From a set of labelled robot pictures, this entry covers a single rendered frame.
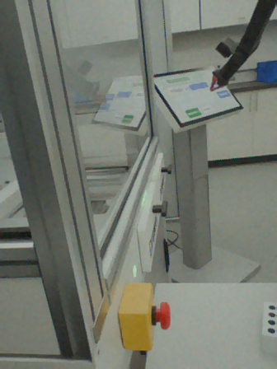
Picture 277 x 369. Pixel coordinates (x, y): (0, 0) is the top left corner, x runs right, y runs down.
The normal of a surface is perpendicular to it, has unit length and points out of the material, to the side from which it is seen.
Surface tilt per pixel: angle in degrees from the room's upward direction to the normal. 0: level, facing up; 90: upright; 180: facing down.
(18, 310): 90
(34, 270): 90
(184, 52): 90
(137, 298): 0
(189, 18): 90
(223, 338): 0
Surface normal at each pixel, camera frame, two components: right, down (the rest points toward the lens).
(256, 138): -0.04, 0.35
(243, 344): -0.11, -0.93
